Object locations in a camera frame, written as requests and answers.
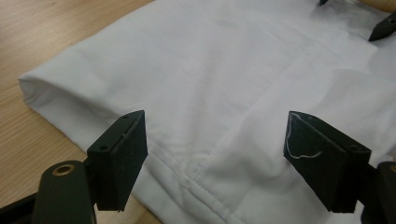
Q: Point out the white short-sleeved shirt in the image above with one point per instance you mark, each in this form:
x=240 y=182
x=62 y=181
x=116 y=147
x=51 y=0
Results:
x=224 y=77

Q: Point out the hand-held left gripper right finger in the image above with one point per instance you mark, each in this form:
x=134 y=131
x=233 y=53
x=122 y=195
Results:
x=323 y=161

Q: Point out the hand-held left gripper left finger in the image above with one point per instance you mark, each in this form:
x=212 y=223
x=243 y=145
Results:
x=120 y=161

